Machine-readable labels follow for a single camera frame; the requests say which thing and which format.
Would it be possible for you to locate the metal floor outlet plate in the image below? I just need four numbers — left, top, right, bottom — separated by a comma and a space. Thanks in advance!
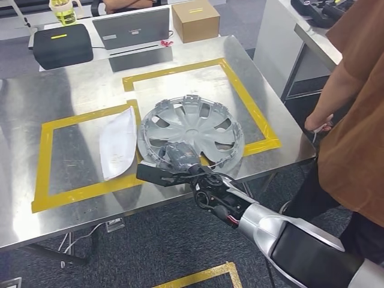
105, 217, 126, 234
0, 277, 22, 288

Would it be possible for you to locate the white curved plastic part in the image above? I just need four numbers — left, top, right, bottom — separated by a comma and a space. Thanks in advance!
99, 106, 137, 182

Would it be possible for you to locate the green drink bottle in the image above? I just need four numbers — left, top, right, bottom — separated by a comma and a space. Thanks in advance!
48, 0, 83, 26

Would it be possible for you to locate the black zip case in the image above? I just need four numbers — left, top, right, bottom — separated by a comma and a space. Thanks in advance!
32, 23, 94, 70

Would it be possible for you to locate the person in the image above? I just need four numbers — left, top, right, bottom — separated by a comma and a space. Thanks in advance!
102, 0, 157, 14
281, 0, 384, 266

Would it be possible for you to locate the yellow floor tape square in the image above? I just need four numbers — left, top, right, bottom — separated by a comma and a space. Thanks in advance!
152, 261, 243, 288

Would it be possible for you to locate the white desk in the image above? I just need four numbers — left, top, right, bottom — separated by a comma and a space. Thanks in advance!
28, 3, 223, 73

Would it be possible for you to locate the brown cardboard box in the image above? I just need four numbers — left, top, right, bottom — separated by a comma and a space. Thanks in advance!
171, 0, 221, 44

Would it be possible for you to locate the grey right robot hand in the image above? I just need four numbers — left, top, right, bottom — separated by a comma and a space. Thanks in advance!
159, 142, 201, 173

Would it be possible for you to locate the black tool tray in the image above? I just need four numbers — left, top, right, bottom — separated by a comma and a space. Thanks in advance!
290, 0, 356, 29

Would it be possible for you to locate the white floor cable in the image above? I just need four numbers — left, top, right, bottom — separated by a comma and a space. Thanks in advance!
58, 222, 104, 255

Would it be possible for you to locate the white tether cord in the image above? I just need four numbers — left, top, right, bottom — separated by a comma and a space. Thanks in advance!
311, 114, 334, 145

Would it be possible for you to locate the yellow tape outline on workbench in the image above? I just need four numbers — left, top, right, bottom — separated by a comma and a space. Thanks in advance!
31, 57, 283, 214

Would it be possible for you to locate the steel side table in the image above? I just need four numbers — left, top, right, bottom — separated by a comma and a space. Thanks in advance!
253, 0, 343, 102

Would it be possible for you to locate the stainless steel workbench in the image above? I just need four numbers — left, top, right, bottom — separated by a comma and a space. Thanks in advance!
0, 35, 317, 267

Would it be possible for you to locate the silver plastic hubcap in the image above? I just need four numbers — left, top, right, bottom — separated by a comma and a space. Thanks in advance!
137, 94, 245, 173

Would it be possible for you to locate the grey laptop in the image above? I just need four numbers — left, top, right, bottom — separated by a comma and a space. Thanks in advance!
92, 7, 171, 50

